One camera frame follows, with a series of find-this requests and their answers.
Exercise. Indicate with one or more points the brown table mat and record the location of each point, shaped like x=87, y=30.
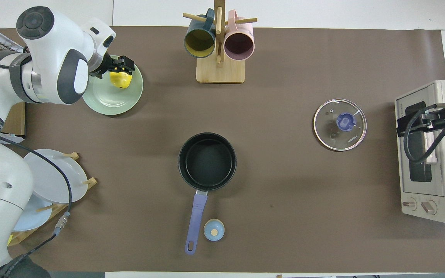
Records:
x=284, y=193

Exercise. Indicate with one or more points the wooden mug tree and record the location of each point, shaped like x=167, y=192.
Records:
x=220, y=73

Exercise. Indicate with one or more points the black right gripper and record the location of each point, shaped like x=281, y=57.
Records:
x=433, y=119

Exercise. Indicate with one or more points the pink mug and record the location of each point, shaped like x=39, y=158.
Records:
x=239, y=44

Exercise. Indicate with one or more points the yellow plate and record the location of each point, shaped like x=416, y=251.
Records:
x=10, y=240

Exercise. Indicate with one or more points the dark teal mug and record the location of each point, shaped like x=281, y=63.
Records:
x=199, y=42

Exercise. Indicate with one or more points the grey plate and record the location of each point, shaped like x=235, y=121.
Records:
x=52, y=181

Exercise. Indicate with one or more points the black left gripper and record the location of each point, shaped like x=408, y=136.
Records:
x=108, y=66

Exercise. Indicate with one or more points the wooden plate rack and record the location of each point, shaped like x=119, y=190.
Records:
x=91, y=181

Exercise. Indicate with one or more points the glass lid with blue knob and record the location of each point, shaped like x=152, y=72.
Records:
x=330, y=135

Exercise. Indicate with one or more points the yellow lemon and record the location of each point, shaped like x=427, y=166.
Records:
x=121, y=81

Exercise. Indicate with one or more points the light blue plate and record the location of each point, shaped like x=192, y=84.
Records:
x=33, y=218

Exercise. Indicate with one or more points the green plate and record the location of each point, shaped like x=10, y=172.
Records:
x=110, y=100

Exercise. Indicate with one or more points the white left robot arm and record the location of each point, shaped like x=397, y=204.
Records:
x=52, y=46

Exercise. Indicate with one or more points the small blue round timer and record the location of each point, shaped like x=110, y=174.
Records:
x=214, y=230

